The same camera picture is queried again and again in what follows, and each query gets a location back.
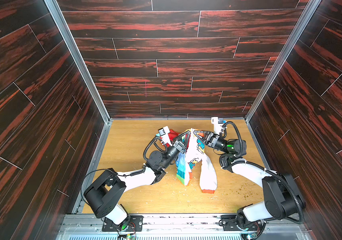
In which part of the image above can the colourful rainbow kids jacket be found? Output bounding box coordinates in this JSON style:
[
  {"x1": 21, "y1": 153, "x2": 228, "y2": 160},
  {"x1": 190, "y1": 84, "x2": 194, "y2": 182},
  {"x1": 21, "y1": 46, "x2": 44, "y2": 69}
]
[{"x1": 176, "y1": 129, "x2": 218, "y2": 194}]

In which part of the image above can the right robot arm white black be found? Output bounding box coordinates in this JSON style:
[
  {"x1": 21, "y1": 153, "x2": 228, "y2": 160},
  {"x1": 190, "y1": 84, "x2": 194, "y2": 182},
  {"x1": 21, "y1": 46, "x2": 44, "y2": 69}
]
[{"x1": 193, "y1": 130, "x2": 306, "y2": 230}]

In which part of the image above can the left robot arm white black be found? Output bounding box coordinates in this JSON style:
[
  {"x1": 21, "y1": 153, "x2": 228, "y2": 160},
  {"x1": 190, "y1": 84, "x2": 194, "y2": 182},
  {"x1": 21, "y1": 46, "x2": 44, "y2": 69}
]
[{"x1": 83, "y1": 131, "x2": 191, "y2": 225}]

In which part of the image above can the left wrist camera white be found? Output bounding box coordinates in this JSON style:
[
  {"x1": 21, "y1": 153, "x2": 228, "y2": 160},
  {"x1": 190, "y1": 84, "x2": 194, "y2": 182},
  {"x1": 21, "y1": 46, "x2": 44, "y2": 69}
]
[{"x1": 158, "y1": 126, "x2": 172, "y2": 147}]

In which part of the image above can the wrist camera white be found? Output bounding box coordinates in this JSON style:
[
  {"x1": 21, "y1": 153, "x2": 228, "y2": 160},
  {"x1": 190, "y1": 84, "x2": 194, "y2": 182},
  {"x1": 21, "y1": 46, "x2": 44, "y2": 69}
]
[
  {"x1": 211, "y1": 117, "x2": 226, "y2": 135},
  {"x1": 158, "y1": 126, "x2": 172, "y2": 147}
]

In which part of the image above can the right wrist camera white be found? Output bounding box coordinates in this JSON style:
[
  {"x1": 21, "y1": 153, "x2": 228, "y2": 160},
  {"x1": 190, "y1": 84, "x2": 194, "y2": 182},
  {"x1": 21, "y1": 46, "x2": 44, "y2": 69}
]
[{"x1": 211, "y1": 117, "x2": 226, "y2": 135}]

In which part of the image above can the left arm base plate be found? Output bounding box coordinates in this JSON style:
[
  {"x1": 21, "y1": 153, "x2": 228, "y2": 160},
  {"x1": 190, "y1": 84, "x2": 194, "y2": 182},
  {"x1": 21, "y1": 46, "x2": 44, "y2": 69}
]
[{"x1": 102, "y1": 215, "x2": 143, "y2": 232}]

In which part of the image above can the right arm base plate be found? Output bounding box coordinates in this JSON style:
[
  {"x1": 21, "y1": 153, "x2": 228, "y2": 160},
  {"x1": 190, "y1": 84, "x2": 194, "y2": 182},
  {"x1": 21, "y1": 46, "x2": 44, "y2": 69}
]
[{"x1": 219, "y1": 214, "x2": 263, "y2": 232}]

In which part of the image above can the aluminium front rail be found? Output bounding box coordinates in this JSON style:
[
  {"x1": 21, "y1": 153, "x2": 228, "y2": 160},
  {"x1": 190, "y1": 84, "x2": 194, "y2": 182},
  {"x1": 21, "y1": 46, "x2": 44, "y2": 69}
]
[{"x1": 57, "y1": 214, "x2": 312, "y2": 240}]

